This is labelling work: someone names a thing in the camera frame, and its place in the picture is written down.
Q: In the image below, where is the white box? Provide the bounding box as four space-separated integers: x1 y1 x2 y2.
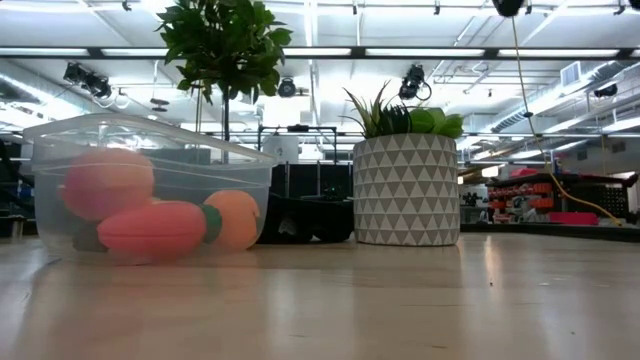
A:
263 135 300 164

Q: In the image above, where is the orange toy carrot green top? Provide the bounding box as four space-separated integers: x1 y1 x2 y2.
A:
96 199 224 261

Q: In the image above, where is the orange toy fruit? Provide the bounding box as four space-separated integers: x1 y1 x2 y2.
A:
203 189 262 251

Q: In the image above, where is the leafy green artificial tree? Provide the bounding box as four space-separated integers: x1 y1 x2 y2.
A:
155 0 294 166

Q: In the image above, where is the small dark toy produce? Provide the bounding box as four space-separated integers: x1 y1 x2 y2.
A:
71 221 110 254

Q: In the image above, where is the black workbench with orange bins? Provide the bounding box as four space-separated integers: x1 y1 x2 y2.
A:
487 171 640 226

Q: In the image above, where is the green succulent plant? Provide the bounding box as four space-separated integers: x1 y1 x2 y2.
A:
342 82 465 140

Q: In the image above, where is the clear plastic tupperware container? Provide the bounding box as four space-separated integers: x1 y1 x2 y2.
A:
22 112 279 264

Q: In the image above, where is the yellow hanging cable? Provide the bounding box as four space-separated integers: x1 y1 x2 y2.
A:
509 16 624 227

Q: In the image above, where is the grey white triangle-pattern planter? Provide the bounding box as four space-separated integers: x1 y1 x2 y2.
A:
352 133 461 247

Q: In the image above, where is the white ceiling air vent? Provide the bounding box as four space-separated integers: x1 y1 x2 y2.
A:
560 62 582 87

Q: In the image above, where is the pale orange toy peach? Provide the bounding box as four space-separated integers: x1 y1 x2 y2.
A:
59 148 156 223

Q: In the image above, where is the black overhead frame beam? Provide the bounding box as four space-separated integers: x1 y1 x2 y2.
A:
0 46 640 60

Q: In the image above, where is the red bin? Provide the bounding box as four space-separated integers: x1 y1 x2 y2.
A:
548 211 600 226

